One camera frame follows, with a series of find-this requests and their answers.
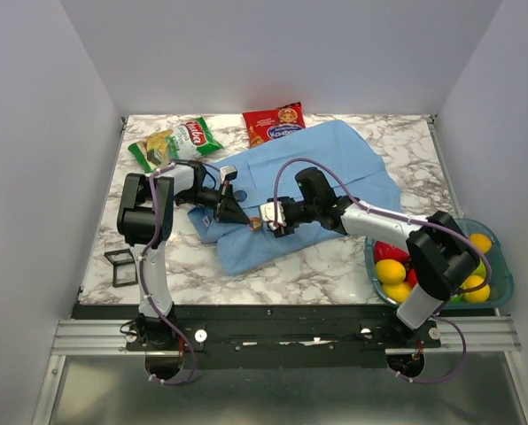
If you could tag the teal plastic fruit container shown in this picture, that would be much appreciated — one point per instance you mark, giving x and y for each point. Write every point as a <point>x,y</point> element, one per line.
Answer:
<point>501,283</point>

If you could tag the green lime lower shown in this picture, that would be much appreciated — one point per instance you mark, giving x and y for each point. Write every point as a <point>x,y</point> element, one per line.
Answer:
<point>457,297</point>

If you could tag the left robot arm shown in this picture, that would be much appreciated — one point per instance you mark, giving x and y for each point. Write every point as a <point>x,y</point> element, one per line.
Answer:
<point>145,220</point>

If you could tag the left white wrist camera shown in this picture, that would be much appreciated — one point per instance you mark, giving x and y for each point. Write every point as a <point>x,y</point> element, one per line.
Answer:
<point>228,173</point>

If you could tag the red dragon fruit toy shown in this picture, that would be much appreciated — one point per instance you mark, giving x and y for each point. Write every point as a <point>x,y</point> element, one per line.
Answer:
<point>383,251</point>

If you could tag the aluminium rail frame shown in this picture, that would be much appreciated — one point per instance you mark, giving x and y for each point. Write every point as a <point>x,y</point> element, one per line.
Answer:
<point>103,338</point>

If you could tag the yellow lemon upper left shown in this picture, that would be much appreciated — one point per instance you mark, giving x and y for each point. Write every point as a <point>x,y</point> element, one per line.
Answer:
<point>390,272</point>

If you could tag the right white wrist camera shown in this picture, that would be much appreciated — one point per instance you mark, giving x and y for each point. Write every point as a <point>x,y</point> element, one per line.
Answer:
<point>272,213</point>

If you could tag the yellow lemon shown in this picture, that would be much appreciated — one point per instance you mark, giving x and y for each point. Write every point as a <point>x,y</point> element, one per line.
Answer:
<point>481,241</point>
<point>478,291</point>
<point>390,272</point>
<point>398,292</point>

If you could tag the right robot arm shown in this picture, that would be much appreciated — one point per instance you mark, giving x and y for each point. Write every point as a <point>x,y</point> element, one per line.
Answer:
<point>442,256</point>

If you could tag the black double frame stand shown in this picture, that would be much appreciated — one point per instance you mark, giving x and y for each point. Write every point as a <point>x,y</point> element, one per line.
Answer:
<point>123,267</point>

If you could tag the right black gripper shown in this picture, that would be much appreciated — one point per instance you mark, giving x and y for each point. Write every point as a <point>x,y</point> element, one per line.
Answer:
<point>283,230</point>

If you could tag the green lime upper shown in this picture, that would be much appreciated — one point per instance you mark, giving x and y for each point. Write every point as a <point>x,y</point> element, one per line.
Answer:
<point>480,270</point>

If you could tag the yellow lemon lower left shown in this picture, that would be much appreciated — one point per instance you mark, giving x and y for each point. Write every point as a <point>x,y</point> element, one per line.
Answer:
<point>398,292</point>

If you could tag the light blue shirt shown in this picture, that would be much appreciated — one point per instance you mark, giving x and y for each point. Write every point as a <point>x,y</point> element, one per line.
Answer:
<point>346,160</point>

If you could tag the red candy bag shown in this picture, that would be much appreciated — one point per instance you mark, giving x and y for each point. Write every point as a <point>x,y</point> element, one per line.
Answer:
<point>266,125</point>

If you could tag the yellow lemon back right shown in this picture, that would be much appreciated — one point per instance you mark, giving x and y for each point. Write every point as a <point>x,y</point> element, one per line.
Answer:
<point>481,241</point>

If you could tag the yellow lemon front right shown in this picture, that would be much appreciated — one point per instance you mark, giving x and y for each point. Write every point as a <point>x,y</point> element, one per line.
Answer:
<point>478,291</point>

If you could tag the red apple toy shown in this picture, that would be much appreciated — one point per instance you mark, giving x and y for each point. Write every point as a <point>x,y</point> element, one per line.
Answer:
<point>412,278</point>

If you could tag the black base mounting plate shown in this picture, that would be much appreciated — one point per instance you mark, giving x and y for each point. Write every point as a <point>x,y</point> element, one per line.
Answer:
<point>278,337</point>

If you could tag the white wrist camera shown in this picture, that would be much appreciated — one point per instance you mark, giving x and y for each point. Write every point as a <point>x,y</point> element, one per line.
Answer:
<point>228,173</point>
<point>272,213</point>

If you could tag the green lime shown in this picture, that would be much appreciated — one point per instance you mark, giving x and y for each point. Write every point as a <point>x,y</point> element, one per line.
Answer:
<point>457,297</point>
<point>480,270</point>

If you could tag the green chips bag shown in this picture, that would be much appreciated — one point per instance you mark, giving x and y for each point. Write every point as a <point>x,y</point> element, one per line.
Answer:
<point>189,139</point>

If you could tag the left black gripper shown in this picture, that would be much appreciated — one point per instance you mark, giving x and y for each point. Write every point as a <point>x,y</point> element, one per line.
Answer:
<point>229,211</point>

